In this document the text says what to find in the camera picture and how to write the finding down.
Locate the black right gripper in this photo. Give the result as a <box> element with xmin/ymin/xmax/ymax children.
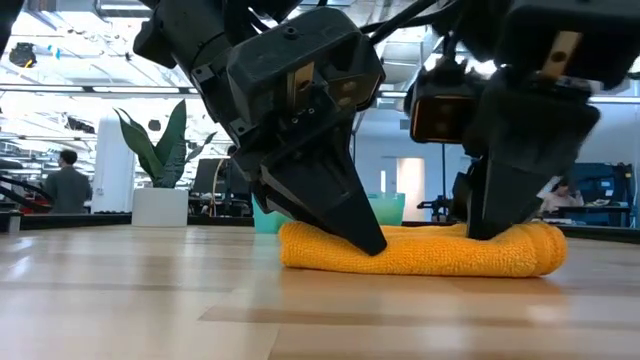
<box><xmin>462</xmin><ymin>0</ymin><xmax>640</xmax><ymax>241</ymax></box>

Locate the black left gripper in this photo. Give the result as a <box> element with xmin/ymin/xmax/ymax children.
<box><xmin>227</xmin><ymin>7</ymin><xmax>389</xmax><ymax>257</ymax></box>

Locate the orange microfiber towel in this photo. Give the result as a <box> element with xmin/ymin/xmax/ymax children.
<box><xmin>278</xmin><ymin>221</ymin><xmax>569</xmax><ymax>279</ymax></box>

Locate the teal translucent plastic basket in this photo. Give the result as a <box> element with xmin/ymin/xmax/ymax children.
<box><xmin>250</xmin><ymin>192</ymin><xmax>406</xmax><ymax>235</ymax></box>

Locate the person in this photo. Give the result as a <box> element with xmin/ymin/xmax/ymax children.
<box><xmin>538</xmin><ymin>177</ymin><xmax>585</xmax><ymax>215</ymax></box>
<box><xmin>42</xmin><ymin>148</ymin><xmax>94</xmax><ymax>215</ymax></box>

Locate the dark background monitor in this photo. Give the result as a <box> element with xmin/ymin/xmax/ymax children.
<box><xmin>192</xmin><ymin>157</ymin><xmax>251</xmax><ymax>197</ymax></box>

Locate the dark background workstation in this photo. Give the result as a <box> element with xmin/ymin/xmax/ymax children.
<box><xmin>569</xmin><ymin>162</ymin><xmax>636</xmax><ymax>226</ymax></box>

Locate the artificial plant in white pot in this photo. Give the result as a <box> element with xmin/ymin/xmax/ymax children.
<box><xmin>113</xmin><ymin>98</ymin><xmax>219</xmax><ymax>229</ymax></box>

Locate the white structural column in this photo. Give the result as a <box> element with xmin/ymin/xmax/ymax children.
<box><xmin>92</xmin><ymin>114</ymin><xmax>137</xmax><ymax>215</ymax></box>

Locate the long ceiling light strip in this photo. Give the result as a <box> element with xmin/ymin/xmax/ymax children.
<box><xmin>0</xmin><ymin>83</ymin><xmax>201</xmax><ymax>97</ymax></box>

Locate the red and black equipment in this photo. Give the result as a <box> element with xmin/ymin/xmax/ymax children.
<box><xmin>0</xmin><ymin>174</ymin><xmax>51</xmax><ymax>215</ymax></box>

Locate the black ceiling-hung device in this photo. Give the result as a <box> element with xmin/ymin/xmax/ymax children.
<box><xmin>7</xmin><ymin>42</ymin><xmax>39</xmax><ymax>69</ymax></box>

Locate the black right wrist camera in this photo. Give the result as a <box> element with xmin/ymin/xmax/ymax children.
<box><xmin>404</xmin><ymin>59</ymin><xmax>489</xmax><ymax>146</ymax></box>

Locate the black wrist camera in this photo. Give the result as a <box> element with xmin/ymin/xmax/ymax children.
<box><xmin>404</xmin><ymin>59</ymin><xmax>489</xmax><ymax>146</ymax></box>
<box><xmin>324</xmin><ymin>32</ymin><xmax>387</xmax><ymax>112</ymax></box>

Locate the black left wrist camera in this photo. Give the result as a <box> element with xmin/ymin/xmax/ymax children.
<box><xmin>324</xmin><ymin>32</ymin><xmax>387</xmax><ymax>112</ymax></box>

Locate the black right camera cable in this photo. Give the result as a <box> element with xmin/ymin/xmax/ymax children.
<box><xmin>359</xmin><ymin>0</ymin><xmax>451</xmax><ymax>47</ymax></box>

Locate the black aluminium table frame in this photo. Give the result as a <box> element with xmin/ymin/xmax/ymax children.
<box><xmin>0</xmin><ymin>212</ymin><xmax>640</xmax><ymax>245</ymax></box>

